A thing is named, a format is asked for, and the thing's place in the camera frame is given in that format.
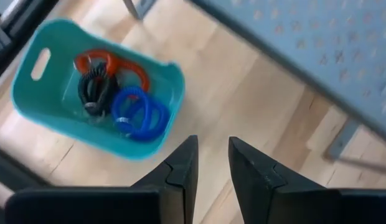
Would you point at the grey perforated metal shelf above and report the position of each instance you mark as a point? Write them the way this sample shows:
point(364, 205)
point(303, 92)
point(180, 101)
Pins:
point(305, 31)

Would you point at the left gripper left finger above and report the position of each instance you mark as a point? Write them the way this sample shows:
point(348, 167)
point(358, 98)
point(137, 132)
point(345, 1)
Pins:
point(168, 193)

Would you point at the green plastic bin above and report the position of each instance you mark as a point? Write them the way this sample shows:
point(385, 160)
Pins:
point(40, 99)

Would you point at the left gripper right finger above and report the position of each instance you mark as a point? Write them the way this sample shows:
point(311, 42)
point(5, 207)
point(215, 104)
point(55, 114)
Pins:
point(261, 193)

